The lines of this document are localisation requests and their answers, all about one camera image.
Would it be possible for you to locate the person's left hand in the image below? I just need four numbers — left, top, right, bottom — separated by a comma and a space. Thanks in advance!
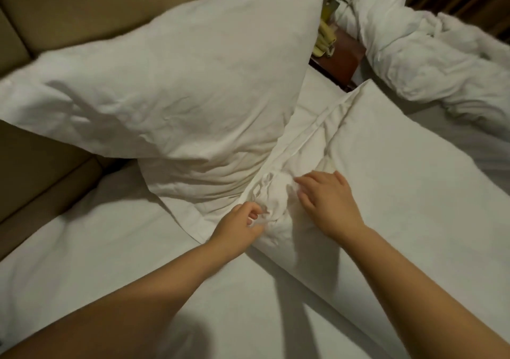
209, 202, 268, 262

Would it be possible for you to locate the person's right hand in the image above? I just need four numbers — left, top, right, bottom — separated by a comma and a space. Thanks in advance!
294, 170, 366, 244

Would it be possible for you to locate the white duvet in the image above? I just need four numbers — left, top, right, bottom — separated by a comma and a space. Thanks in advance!
330, 0, 510, 141
239, 80, 510, 359

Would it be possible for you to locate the white pillow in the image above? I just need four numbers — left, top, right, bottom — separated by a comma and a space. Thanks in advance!
0, 0, 326, 244

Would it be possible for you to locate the person's left forearm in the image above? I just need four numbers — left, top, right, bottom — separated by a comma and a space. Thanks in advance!
0, 243, 228, 359

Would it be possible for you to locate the person's right forearm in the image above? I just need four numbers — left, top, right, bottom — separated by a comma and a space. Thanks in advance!
343, 226, 510, 359

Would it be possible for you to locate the reddish wooden nightstand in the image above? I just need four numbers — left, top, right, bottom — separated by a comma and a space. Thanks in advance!
311, 24, 368, 93

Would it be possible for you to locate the yellow telephone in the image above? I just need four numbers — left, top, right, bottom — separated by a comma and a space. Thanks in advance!
313, 0, 339, 58

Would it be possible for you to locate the beige padded headboard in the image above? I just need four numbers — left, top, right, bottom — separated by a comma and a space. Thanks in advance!
0, 0, 276, 260

